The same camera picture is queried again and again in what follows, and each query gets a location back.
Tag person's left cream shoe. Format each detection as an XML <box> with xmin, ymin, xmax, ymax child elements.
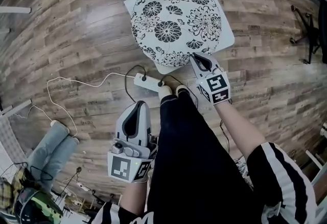
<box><xmin>157</xmin><ymin>85</ymin><xmax>173</xmax><ymax>102</ymax></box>

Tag person's right cream shoe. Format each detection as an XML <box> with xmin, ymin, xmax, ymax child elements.
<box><xmin>175</xmin><ymin>84</ymin><xmax>191</xmax><ymax>97</ymax></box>

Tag person's right forearm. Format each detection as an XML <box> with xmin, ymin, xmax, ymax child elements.
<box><xmin>214</xmin><ymin>100</ymin><xmax>269</xmax><ymax>165</ymax></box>

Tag person's cream shoe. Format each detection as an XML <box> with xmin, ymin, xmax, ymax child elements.
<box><xmin>175</xmin><ymin>84</ymin><xmax>191</xmax><ymax>97</ymax></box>
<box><xmin>157</xmin><ymin>85</ymin><xmax>173</xmax><ymax>102</ymax></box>

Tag white cable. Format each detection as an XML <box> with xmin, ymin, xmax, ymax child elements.
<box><xmin>46</xmin><ymin>72</ymin><xmax>136</xmax><ymax>138</ymax></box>

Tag person's left forearm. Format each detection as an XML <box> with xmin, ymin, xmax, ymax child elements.
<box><xmin>119</xmin><ymin>179</ymin><xmax>150</xmax><ymax>211</ymax></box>

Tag white power strip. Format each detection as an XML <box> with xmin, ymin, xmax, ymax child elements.
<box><xmin>134</xmin><ymin>72</ymin><xmax>167</xmax><ymax>92</ymax></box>

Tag white wooden chair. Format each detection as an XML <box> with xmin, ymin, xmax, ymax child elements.
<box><xmin>91</xmin><ymin>0</ymin><xmax>236</xmax><ymax>75</ymax></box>

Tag black cable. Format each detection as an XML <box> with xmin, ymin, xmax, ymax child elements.
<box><xmin>157</xmin><ymin>74</ymin><xmax>199</xmax><ymax>110</ymax></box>
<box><xmin>124</xmin><ymin>64</ymin><xmax>148</xmax><ymax>103</ymax></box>

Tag person's black striped shirt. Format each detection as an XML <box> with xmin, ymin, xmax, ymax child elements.
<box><xmin>90</xmin><ymin>141</ymin><xmax>320</xmax><ymax>224</ymax></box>

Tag person's black trousers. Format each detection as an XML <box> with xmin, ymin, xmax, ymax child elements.
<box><xmin>147</xmin><ymin>92</ymin><xmax>246</xmax><ymax>193</ymax></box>

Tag black office chair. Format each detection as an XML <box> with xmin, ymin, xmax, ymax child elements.
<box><xmin>290</xmin><ymin>4</ymin><xmax>327</xmax><ymax>65</ymax></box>

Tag floral black white cushion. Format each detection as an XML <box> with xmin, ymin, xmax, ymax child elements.
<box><xmin>130</xmin><ymin>0</ymin><xmax>222</xmax><ymax>68</ymax></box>

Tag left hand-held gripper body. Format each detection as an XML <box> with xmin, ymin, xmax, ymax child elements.
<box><xmin>107</xmin><ymin>138</ymin><xmax>159</xmax><ymax>183</ymax></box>

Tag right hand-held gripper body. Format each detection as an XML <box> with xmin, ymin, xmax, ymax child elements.
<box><xmin>196</xmin><ymin>71</ymin><xmax>231</xmax><ymax>105</ymax></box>

